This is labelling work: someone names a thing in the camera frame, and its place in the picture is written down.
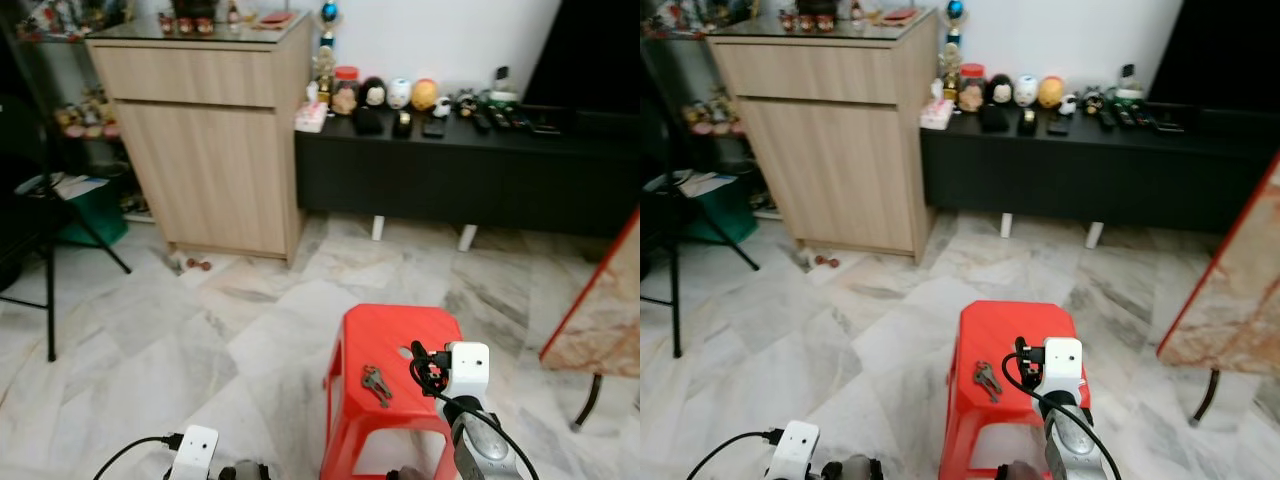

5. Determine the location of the dark key bunch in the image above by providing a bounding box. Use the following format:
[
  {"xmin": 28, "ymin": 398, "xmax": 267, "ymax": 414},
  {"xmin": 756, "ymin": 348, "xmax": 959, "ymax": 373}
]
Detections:
[
  {"xmin": 973, "ymin": 361, "xmax": 1004, "ymax": 404},
  {"xmin": 361, "ymin": 366, "xmax": 394, "ymax": 408}
]

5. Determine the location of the red plastic stool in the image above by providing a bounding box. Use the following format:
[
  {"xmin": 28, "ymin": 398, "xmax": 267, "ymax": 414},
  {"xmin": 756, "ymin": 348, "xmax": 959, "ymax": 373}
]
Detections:
[
  {"xmin": 938, "ymin": 300, "xmax": 1091, "ymax": 480},
  {"xmin": 320, "ymin": 304, "xmax": 466, "ymax": 480}
]

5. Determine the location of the black table leg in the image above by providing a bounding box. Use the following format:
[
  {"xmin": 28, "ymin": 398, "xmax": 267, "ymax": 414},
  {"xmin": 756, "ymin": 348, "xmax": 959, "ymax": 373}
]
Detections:
[
  {"xmin": 1190, "ymin": 368, "xmax": 1223, "ymax": 426},
  {"xmin": 570, "ymin": 373, "xmax": 604, "ymax": 433}
]

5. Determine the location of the black low TV console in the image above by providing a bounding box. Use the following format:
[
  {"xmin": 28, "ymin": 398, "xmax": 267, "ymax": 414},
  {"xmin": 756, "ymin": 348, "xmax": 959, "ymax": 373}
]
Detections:
[
  {"xmin": 293, "ymin": 105, "xmax": 641, "ymax": 251},
  {"xmin": 920, "ymin": 100, "xmax": 1280, "ymax": 249}
]

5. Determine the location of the marble pattern folding table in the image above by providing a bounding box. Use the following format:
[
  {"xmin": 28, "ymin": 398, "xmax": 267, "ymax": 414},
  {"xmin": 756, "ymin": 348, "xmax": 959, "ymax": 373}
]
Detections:
[
  {"xmin": 1157, "ymin": 150, "xmax": 1280, "ymax": 379},
  {"xmin": 538, "ymin": 208, "xmax": 641, "ymax": 379}
]

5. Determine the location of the black tripod stand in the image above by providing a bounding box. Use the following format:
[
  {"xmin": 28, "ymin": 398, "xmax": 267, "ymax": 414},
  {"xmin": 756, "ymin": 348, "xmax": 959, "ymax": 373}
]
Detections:
[
  {"xmin": 0, "ymin": 30, "xmax": 133, "ymax": 363},
  {"xmin": 640, "ymin": 30, "xmax": 761, "ymax": 359}
]

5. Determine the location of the light wooden cabinet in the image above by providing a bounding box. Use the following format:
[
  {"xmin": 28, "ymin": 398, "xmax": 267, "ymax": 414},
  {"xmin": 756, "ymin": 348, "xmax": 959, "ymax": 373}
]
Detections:
[
  {"xmin": 705, "ymin": 12, "xmax": 941, "ymax": 263},
  {"xmin": 85, "ymin": 12, "xmax": 316, "ymax": 266}
]

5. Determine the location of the green bin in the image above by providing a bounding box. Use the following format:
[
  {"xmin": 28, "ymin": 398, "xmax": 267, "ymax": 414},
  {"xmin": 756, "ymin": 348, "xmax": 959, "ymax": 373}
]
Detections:
[
  {"xmin": 58, "ymin": 178, "xmax": 129, "ymax": 248},
  {"xmin": 685, "ymin": 175, "xmax": 758, "ymax": 244}
]

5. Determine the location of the white paper stack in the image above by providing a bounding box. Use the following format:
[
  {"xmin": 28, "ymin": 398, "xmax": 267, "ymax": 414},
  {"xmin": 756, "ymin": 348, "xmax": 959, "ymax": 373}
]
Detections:
[
  {"xmin": 15, "ymin": 172, "xmax": 109, "ymax": 201},
  {"xmin": 645, "ymin": 170, "xmax": 738, "ymax": 198}
]

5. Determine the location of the black television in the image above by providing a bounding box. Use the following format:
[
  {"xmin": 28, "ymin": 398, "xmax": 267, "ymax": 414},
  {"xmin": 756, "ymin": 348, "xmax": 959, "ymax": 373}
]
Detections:
[
  {"xmin": 522, "ymin": 0, "xmax": 641, "ymax": 111},
  {"xmin": 1148, "ymin": 0, "xmax": 1280, "ymax": 109}
]

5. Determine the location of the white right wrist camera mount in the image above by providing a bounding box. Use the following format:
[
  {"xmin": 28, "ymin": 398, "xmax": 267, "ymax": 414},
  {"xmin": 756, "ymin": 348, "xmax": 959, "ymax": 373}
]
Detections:
[
  {"xmin": 443, "ymin": 342, "xmax": 492, "ymax": 401},
  {"xmin": 1040, "ymin": 337, "xmax": 1084, "ymax": 401}
]

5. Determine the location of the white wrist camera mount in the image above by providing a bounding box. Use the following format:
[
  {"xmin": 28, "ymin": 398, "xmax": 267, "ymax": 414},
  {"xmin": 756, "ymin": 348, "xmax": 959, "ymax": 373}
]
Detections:
[
  {"xmin": 443, "ymin": 342, "xmax": 492, "ymax": 401},
  {"xmin": 768, "ymin": 420, "xmax": 821, "ymax": 480},
  {"xmin": 168, "ymin": 426, "xmax": 220, "ymax": 480},
  {"xmin": 1040, "ymin": 337, "xmax": 1084, "ymax": 401}
]

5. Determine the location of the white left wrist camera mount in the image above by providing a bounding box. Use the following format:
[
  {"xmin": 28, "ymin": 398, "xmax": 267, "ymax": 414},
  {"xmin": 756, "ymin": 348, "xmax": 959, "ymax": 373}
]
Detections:
[
  {"xmin": 768, "ymin": 420, "xmax": 821, "ymax": 480},
  {"xmin": 168, "ymin": 426, "xmax": 220, "ymax": 480}
]

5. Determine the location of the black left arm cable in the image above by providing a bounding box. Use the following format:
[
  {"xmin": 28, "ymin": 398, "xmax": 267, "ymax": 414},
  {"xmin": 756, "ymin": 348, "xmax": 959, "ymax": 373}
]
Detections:
[
  {"xmin": 93, "ymin": 433, "xmax": 184, "ymax": 480},
  {"xmin": 688, "ymin": 428, "xmax": 783, "ymax": 480}
]

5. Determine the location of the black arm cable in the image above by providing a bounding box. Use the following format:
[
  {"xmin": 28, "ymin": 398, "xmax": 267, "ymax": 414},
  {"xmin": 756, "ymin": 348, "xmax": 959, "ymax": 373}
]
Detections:
[
  {"xmin": 93, "ymin": 433, "xmax": 184, "ymax": 480},
  {"xmin": 688, "ymin": 428, "xmax": 783, "ymax": 480},
  {"xmin": 1002, "ymin": 345, "xmax": 1123, "ymax": 480},
  {"xmin": 408, "ymin": 345, "xmax": 541, "ymax": 480}
]

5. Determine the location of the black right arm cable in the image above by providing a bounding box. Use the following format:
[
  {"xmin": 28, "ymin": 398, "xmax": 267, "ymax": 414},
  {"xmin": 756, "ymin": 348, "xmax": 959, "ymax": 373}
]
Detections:
[
  {"xmin": 408, "ymin": 345, "xmax": 541, "ymax": 480},
  {"xmin": 1002, "ymin": 345, "xmax": 1123, "ymax": 480}
]

